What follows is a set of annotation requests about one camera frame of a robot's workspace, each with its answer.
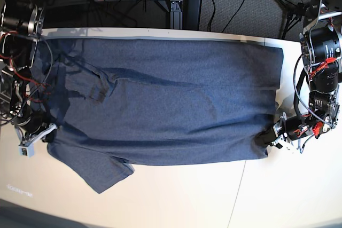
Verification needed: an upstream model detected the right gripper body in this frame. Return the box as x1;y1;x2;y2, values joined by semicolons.
14;110;50;139

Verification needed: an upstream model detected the blue grey T-shirt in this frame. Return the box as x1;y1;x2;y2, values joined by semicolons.
32;39;283;193

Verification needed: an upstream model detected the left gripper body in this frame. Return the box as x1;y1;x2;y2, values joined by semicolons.
272;114;307;153

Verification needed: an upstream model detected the aluminium table leg profile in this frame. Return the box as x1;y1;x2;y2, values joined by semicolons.
169;0;183;30

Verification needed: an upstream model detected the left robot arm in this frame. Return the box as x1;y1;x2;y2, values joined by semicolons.
256;0;341;152

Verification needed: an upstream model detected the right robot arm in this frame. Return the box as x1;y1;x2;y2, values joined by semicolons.
1;0;57;150

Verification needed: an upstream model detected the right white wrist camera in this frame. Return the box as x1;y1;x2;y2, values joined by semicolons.
19;144;35;158

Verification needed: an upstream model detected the black power adapter brick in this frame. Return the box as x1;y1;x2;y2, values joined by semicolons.
183;0;202;30

